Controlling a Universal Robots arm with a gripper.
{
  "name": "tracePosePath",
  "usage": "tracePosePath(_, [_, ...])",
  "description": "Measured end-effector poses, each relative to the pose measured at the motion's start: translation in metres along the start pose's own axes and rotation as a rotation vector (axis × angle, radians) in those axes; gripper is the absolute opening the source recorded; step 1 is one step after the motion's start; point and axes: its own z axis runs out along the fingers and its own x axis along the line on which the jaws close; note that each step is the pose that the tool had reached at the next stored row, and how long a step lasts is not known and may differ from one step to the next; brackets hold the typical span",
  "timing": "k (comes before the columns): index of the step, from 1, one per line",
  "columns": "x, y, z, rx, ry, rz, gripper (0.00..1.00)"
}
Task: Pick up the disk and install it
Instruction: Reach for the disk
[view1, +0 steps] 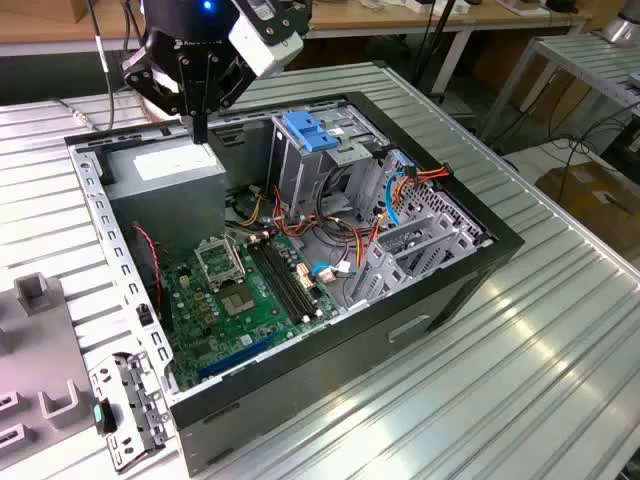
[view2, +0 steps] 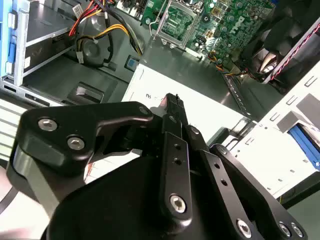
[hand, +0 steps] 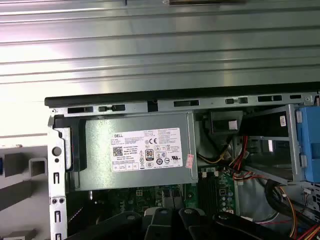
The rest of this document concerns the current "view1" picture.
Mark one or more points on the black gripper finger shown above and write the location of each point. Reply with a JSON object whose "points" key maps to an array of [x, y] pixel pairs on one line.
{"points": [[237, 80], [150, 80]]}

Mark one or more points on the grey metal disk bay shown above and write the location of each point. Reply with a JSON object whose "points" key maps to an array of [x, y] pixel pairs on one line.
{"points": [[380, 265]]}

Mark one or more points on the blue plastic drive latch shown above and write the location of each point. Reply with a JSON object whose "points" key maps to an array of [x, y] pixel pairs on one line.
{"points": [[310, 132]]}

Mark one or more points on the grey metal drive cage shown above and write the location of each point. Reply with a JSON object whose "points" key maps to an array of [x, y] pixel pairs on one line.
{"points": [[295, 175]]}

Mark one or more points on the grey power supply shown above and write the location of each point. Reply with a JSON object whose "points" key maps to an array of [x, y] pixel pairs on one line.
{"points": [[165, 210]]}

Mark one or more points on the black case fan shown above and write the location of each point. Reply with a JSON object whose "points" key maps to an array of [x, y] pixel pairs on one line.
{"points": [[147, 280]]}

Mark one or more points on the white flat box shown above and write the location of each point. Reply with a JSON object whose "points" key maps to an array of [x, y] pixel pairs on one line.
{"points": [[425, 6]]}

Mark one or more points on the black RAM slot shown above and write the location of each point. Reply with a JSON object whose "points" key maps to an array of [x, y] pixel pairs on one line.
{"points": [[278, 282], [292, 277]]}

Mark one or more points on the square CPU socket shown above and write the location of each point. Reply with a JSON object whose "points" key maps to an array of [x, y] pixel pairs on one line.
{"points": [[237, 302]]}

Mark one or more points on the green motherboard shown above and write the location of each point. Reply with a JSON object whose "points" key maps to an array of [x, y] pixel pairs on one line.
{"points": [[265, 325]]}

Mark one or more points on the blue expansion slot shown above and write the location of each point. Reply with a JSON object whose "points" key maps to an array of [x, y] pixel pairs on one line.
{"points": [[235, 357]]}

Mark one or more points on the grey parts rack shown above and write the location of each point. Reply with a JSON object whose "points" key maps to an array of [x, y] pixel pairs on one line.
{"points": [[30, 360]]}

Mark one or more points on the black open PC case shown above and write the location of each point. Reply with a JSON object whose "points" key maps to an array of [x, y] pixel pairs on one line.
{"points": [[310, 380]]}

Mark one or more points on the black clip teal tab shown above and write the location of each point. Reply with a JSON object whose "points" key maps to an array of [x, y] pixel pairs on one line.
{"points": [[105, 417]]}

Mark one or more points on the metal slat table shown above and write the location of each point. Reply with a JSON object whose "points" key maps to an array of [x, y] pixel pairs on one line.
{"points": [[580, 57]]}

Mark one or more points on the brown cardboard box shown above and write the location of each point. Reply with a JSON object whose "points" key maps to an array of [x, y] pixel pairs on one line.
{"points": [[590, 200]]}

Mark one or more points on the white camera box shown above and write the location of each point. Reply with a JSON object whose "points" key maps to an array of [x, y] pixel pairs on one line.
{"points": [[260, 50]]}

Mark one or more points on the wooden desk white frame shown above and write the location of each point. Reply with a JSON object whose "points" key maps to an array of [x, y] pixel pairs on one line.
{"points": [[380, 20]]}

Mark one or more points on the metal expansion bracket latch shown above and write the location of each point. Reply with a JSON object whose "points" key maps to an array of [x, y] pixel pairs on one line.
{"points": [[145, 415]]}

